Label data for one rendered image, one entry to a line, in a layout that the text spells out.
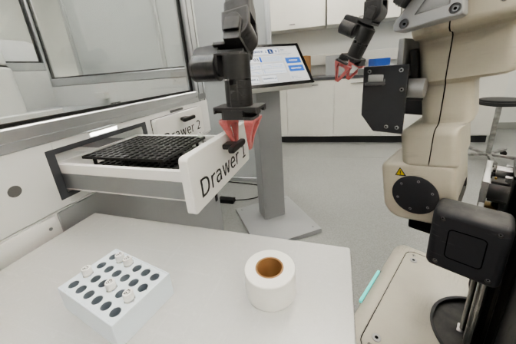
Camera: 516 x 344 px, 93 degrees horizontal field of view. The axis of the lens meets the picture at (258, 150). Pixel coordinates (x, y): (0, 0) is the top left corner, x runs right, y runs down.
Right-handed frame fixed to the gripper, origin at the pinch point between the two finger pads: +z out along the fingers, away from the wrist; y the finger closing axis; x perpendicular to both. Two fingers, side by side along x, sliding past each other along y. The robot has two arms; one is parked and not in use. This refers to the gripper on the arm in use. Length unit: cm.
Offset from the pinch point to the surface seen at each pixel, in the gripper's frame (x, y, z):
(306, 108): -290, 19, 41
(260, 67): -93, 23, -17
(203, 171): 13.2, 3.1, 1.0
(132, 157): 10.8, 21.6, 0.0
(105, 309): 34.4, 6.5, 10.9
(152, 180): 15.7, 12.9, 2.4
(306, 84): -102, -2, -6
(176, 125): -24.1, 35.2, 1.4
